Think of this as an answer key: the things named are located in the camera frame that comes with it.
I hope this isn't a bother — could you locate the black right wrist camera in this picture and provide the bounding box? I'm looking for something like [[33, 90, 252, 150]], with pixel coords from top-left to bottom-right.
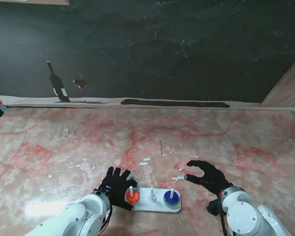
[[206, 199, 221, 217]]

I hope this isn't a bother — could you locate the red black right arm cable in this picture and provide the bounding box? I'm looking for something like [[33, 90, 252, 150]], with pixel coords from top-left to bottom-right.
[[218, 191, 229, 236]]

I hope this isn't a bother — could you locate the leaning wooden plank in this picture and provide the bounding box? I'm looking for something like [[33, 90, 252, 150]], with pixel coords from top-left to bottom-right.
[[259, 59, 295, 108]]

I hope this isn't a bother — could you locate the white Hanoi tower base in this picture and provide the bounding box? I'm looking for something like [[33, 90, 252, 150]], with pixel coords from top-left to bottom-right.
[[127, 186, 182, 214]]

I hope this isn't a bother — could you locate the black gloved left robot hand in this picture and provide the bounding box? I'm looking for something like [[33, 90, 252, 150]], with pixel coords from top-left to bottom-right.
[[98, 166, 137, 211]]

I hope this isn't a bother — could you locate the red black left arm cable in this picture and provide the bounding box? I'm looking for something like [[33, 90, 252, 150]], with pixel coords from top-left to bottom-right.
[[99, 204, 113, 234]]

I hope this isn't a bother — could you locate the red black arm cable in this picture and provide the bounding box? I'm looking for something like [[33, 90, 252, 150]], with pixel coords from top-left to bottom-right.
[[99, 204, 113, 234], [218, 191, 229, 236]]

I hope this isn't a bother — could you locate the medium blue ring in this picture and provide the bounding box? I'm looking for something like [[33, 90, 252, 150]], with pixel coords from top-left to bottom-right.
[[163, 190, 180, 205]]

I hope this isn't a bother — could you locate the small orange ring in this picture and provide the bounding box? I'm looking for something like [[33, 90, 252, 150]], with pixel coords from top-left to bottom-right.
[[125, 190, 140, 204]]

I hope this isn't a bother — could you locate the large green ring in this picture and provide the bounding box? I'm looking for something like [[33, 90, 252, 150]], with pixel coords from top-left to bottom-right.
[[164, 196, 181, 209]]

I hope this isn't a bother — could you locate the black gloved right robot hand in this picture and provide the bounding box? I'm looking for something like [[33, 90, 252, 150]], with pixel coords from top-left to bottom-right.
[[184, 160, 233, 197]]

